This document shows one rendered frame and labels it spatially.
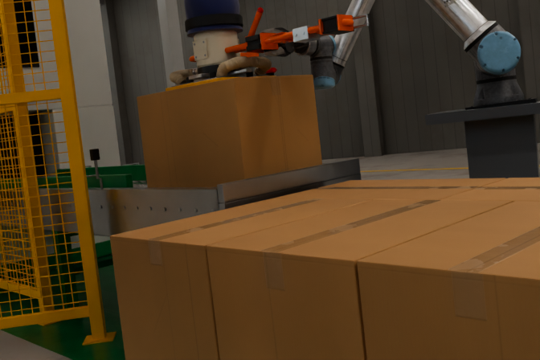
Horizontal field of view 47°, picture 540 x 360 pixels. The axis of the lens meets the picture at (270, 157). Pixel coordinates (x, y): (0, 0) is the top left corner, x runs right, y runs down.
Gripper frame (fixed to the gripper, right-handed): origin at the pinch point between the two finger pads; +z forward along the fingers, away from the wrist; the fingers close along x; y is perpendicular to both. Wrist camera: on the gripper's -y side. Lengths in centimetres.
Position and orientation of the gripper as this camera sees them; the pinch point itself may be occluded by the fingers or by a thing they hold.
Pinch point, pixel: (267, 42)
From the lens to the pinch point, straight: 229.9
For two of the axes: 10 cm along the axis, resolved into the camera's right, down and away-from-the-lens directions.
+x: -1.0, -9.9, -0.6
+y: -7.0, 0.3, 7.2
